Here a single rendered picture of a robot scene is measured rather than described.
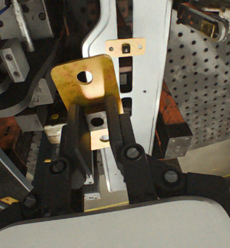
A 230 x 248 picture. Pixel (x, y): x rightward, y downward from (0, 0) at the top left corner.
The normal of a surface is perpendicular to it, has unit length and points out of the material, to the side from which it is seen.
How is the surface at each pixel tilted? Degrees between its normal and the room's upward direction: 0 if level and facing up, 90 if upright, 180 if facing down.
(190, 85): 0
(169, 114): 90
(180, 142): 0
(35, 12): 0
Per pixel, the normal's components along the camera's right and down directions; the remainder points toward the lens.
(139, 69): 0.11, 0.73
